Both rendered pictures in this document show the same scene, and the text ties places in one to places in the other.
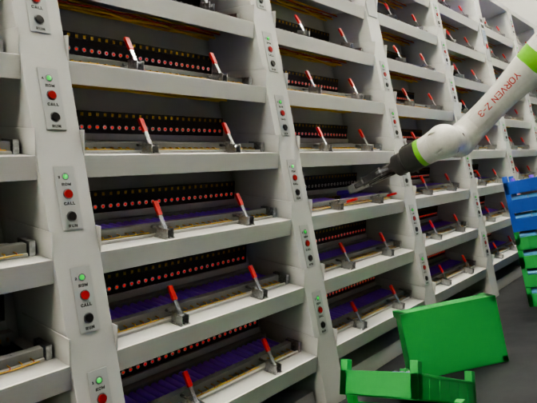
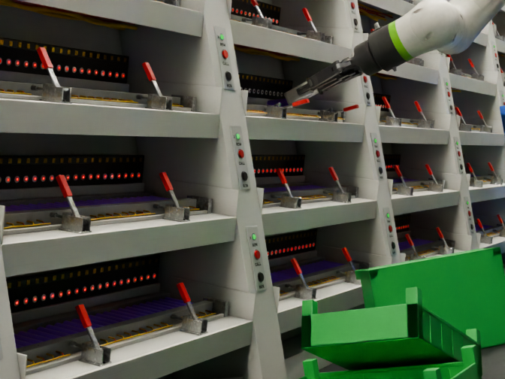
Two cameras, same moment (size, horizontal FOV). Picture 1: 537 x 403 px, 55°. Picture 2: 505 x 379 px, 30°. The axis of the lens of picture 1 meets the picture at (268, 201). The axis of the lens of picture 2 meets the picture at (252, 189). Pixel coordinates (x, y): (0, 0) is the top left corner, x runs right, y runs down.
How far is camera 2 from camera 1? 42 cm
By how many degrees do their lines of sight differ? 12
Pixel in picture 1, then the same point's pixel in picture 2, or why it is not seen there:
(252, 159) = (170, 14)
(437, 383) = (439, 325)
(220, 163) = (128, 10)
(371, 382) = (349, 325)
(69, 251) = not seen: outside the picture
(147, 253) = (37, 116)
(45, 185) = not seen: outside the picture
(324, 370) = (262, 344)
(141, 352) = (31, 256)
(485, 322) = (486, 286)
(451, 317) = (439, 276)
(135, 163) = not seen: outside the picture
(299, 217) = (230, 113)
